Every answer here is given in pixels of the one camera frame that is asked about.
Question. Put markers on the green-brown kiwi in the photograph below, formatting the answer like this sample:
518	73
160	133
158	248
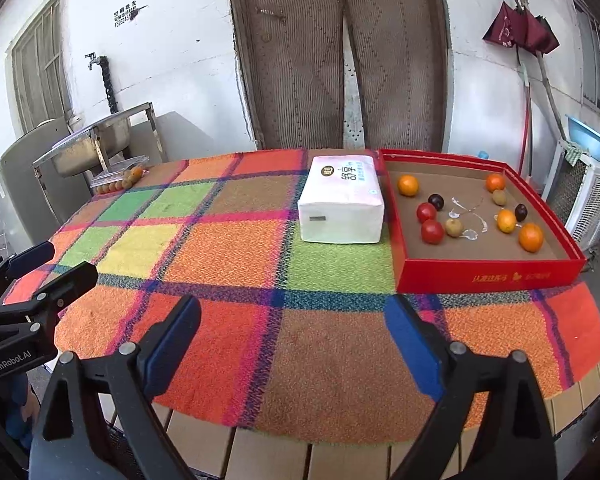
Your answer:
454	227
500	197

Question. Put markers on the bamboo pole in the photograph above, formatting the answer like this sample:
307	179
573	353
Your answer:
545	75

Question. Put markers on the red tomato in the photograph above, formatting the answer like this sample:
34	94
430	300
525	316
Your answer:
432	231
426	211

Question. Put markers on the dark purple plum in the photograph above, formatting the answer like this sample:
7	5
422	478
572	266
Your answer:
521	212
436	202

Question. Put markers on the metal wall faucet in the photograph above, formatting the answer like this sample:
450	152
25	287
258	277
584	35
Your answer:
92	60

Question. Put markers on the person's left forearm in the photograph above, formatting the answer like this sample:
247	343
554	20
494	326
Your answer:
22	410

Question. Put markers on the grey framed window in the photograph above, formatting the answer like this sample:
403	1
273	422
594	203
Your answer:
40	70

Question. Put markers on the blue plastic basin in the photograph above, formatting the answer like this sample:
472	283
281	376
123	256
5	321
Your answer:
590	137

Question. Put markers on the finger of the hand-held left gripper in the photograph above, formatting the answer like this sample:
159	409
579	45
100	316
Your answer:
30	260
75	282

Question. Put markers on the grey appliance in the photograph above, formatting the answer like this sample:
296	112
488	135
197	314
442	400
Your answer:
25	170

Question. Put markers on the row of small brown fruits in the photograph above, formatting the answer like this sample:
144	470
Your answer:
112	186

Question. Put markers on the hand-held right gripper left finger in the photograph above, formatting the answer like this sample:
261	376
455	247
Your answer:
172	345

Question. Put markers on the green checked cloth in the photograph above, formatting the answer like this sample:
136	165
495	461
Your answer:
572	154

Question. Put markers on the large orange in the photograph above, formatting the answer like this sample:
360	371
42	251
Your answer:
495	182
531	237

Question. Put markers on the grey riveted metal door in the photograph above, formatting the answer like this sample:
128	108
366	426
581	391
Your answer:
354	105

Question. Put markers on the small orange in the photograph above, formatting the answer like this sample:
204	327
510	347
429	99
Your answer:
408	185

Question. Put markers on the smooth yellow-orange citrus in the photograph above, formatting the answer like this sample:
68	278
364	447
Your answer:
506	220

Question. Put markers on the red cardboard box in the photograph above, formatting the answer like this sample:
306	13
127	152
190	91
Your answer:
480	255

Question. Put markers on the barred window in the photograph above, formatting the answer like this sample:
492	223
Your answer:
592	55

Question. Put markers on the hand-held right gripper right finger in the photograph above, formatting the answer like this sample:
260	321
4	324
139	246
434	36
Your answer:
412	345

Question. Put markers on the clear plastic container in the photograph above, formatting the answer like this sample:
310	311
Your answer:
117	167

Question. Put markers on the white air conditioner unit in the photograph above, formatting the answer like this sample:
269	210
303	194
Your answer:
592	200

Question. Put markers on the stainless steel sink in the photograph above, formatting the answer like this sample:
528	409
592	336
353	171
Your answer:
80	152

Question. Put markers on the dark red folded umbrella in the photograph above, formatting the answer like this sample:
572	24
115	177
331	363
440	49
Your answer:
515	30

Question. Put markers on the brown quilted door curtain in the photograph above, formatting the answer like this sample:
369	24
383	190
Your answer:
290	60

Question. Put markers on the white tissue pack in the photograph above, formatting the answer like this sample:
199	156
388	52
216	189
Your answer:
340	210

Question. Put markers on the colourful plaid blanket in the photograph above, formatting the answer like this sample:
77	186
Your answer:
260	270

